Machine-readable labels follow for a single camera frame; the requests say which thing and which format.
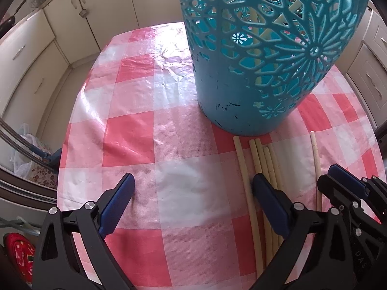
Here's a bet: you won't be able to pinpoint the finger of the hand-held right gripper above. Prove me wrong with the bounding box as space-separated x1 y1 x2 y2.
363 175 387 200
317 164 371 212

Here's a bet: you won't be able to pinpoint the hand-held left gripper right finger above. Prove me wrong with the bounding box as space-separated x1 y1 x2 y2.
252 173 354 290

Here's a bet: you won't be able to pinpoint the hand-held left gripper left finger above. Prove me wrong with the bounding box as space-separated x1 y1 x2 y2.
32 173 135 290

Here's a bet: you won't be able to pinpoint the row of bamboo chopsticks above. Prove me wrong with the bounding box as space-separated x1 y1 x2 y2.
233 137 286 278

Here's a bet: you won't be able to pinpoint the single bamboo chopstick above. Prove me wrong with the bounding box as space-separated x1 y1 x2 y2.
309 131 323 212

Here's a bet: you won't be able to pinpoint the teal perforated plastic basket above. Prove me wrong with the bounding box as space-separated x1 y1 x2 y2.
175 0 370 137

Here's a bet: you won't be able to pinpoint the red checkered plastic tablecloth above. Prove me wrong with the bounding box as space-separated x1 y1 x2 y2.
56 22 384 290

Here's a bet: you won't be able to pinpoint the white plastic bag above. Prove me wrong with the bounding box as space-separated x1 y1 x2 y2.
12 123 58 189

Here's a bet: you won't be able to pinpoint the red patterned cloth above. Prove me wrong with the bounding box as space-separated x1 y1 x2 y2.
4 232 37 286

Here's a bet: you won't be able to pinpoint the cream kitchen base cabinets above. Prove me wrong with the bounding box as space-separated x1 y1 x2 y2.
0 0 387 127

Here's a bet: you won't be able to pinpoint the black wok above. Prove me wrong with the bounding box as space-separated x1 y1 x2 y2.
0 0 29 34

